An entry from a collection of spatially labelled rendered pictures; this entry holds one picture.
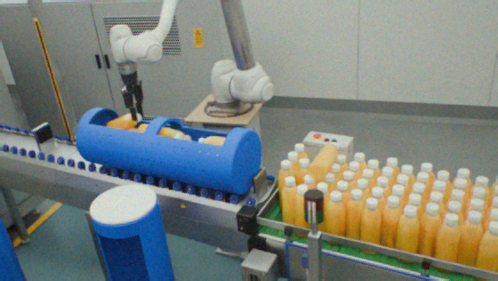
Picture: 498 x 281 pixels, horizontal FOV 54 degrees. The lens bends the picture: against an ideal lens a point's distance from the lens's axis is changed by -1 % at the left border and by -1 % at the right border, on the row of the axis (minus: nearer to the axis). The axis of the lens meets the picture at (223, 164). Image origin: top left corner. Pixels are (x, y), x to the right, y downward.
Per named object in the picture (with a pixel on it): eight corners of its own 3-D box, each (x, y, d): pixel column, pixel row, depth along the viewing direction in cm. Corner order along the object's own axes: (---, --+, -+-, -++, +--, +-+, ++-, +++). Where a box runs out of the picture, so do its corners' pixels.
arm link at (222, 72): (227, 90, 291) (222, 54, 280) (250, 96, 280) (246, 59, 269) (207, 100, 282) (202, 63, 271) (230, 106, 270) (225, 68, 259)
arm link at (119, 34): (109, 61, 223) (125, 66, 214) (101, 27, 215) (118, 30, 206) (128, 54, 229) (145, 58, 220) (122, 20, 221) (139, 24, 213)
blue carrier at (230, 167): (120, 140, 269) (103, 96, 252) (266, 167, 228) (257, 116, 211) (87, 173, 251) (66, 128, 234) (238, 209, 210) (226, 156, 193)
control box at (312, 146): (310, 149, 233) (310, 130, 227) (352, 156, 223) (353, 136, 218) (303, 160, 225) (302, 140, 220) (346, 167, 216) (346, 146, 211)
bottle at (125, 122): (108, 118, 250) (132, 108, 237) (118, 125, 254) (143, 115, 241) (103, 131, 246) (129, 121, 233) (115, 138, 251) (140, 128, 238)
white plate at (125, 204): (96, 188, 217) (97, 189, 218) (83, 226, 193) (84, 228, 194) (158, 180, 216) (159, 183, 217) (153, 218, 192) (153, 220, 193)
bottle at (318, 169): (322, 183, 188) (337, 158, 203) (329, 169, 183) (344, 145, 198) (304, 174, 190) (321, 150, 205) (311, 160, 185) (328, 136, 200)
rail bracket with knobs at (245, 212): (247, 221, 207) (245, 201, 201) (263, 225, 203) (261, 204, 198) (236, 236, 199) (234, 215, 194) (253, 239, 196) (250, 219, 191)
